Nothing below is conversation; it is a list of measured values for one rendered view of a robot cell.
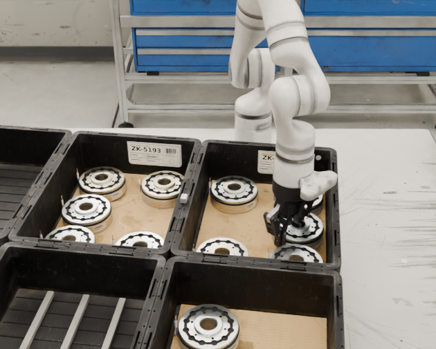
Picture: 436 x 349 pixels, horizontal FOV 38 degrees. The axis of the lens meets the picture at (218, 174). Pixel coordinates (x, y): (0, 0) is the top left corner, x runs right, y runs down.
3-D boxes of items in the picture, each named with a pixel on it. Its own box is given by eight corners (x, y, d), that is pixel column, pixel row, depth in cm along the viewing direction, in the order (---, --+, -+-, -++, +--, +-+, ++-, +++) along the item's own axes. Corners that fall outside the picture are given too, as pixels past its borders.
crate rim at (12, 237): (75, 138, 149) (74, 129, 148) (203, 147, 146) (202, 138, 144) (6, 250, 116) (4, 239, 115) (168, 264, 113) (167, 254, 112)
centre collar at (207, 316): (194, 315, 109) (194, 312, 109) (223, 315, 109) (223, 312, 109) (193, 337, 105) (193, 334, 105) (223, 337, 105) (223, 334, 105)
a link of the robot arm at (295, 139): (273, 167, 113) (320, 160, 115) (278, 89, 105) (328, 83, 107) (260, 148, 119) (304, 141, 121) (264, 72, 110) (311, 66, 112)
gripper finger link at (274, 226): (266, 210, 121) (273, 226, 125) (259, 217, 120) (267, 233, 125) (276, 216, 119) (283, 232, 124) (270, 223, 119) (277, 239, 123)
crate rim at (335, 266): (203, 147, 146) (203, 138, 144) (335, 156, 143) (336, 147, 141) (169, 264, 113) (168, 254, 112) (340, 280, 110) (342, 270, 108)
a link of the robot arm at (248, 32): (232, -13, 134) (277, -15, 135) (225, 66, 158) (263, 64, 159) (238, 21, 130) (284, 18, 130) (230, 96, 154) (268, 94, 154)
